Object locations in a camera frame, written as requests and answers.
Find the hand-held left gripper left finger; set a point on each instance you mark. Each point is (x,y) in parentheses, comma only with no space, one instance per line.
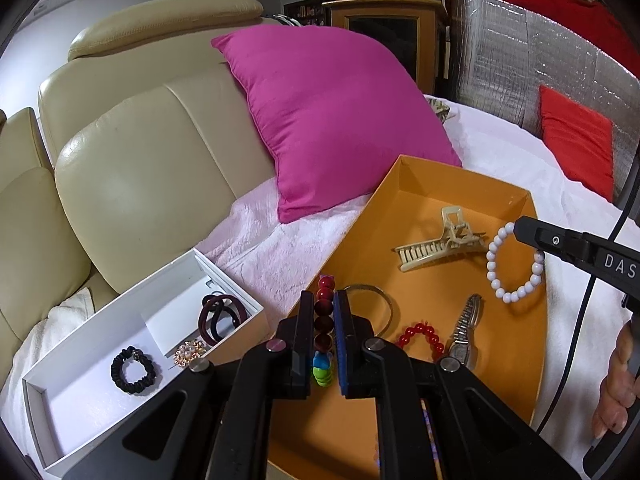
(306,345)

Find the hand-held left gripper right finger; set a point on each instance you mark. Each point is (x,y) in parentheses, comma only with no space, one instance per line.
(342,345)

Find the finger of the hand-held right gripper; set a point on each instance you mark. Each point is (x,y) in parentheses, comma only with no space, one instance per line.
(550,240)

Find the orange cardboard box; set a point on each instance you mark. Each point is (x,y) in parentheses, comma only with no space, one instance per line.
(450,200)

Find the person's right hand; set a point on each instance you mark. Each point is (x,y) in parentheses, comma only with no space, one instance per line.
(620,385)

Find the silver metal bangle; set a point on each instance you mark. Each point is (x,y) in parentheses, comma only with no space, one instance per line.
(387,310)

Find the pale pink fleece blanket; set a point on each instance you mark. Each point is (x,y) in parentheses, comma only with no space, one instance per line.
(280,250)

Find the red pillow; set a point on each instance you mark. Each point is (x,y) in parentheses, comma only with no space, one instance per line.
(580,140)

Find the beige hair claw clip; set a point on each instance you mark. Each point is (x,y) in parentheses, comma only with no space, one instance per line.
(440,247)

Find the gold pearl brooch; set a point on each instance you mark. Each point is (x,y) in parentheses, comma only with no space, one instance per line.
(189,355)

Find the beige floral fabric bundle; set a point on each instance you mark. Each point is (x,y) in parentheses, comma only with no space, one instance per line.
(441,110)

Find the silver foil mat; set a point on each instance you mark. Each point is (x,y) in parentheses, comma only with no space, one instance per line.
(500,65)

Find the black scrunchie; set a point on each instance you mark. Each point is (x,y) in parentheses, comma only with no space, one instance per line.
(120,375)

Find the red cloth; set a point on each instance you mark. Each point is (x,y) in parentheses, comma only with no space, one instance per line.
(575,20)

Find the white cardboard box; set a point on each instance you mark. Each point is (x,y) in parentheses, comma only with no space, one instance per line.
(90,410)

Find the magenta pillow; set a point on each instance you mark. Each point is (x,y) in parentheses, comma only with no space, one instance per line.
(330,110)

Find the beige leather sofa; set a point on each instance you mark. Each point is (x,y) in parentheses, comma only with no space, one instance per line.
(125,160)

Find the wooden cabinet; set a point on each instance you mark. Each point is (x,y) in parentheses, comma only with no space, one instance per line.
(385,5)

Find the striped cloth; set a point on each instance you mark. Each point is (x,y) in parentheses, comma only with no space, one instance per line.
(287,20)

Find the dark bookshelf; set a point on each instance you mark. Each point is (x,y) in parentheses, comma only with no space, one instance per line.
(307,10)

